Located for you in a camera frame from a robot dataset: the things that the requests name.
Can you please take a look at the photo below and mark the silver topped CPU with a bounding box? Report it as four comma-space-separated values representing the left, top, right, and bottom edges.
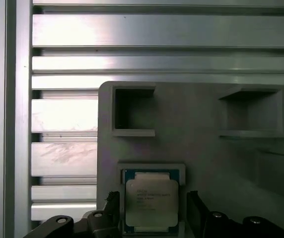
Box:
122, 168, 181, 235

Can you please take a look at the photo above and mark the grey parts rack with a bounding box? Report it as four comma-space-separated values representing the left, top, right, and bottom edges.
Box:
96, 80, 284, 238

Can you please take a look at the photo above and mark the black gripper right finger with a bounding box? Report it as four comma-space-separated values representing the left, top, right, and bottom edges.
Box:
186, 190, 284, 238

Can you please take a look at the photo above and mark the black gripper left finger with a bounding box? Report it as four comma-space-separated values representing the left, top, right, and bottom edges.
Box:
22, 190, 122, 238

